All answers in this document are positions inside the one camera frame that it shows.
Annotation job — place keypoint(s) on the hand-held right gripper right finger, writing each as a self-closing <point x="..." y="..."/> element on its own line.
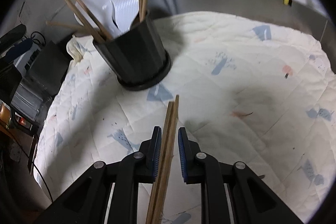
<point x="182" y="153"/>

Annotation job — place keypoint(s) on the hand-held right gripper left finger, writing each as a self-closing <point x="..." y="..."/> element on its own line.
<point x="156" y="150"/>

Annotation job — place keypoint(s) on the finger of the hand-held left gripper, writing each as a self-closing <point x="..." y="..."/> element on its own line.
<point x="19" y="49"/>
<point x="13" y="33"/>

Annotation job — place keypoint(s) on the black utensil holder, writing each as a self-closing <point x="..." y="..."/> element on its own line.
<point x="136" y="56"/>

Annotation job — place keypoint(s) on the dotted white rice paddle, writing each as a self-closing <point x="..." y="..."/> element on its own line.
<point x="126" y="6"/>

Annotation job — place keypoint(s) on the grey kitchen appliance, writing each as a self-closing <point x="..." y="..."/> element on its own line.
<point x="50" y="64"/>

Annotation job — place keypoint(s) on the quilted printed cloth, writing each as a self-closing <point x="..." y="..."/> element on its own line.
<point x="236" y="56"/>

